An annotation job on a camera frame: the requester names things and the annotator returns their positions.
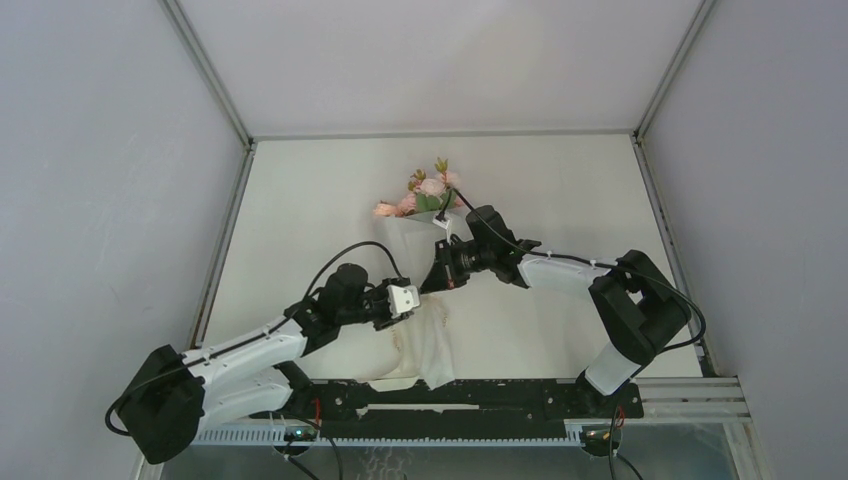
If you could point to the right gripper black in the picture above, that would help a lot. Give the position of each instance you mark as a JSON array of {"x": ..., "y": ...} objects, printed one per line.
[{"x": 444, "y": 274}]

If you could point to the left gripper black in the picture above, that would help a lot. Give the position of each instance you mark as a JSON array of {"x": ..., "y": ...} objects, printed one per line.
[{"x": 386, "y": 320}]

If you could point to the translucent white wrapping paper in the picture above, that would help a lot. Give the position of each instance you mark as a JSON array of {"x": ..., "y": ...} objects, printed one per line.
[{"x": 422, "y": 341}]

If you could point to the pink fake rose stem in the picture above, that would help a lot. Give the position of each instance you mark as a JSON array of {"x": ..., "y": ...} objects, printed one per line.
[
  {"x": 387, "y": 210},
  {"x": 450, "y": 180},
  {"x": 424, "y": 194}
]

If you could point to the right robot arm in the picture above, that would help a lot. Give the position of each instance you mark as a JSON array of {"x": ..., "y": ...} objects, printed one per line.
[{"x": 641, "y": 311}]

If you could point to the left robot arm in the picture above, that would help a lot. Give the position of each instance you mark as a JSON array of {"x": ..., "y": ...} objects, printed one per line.
[{"x": 175, "y": 396}]

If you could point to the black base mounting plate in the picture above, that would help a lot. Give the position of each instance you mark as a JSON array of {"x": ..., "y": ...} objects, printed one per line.
[{"x": 474, "y": 407}]

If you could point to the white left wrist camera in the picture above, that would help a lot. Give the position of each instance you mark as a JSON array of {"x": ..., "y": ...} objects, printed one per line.
[{"x": 403, "y": 300}]

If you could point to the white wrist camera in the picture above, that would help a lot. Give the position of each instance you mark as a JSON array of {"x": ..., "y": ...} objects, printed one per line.
[
  {"x": 403, "y": 300},
  {"x": 444, "y": 220}
]

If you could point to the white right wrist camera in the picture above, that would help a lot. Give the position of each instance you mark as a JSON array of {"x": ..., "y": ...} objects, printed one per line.
[{"x": 444, "y": 220}]

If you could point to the white slotted cable duct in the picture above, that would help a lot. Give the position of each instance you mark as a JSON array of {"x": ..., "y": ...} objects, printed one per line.
[{"x": 564, "y": 434}]

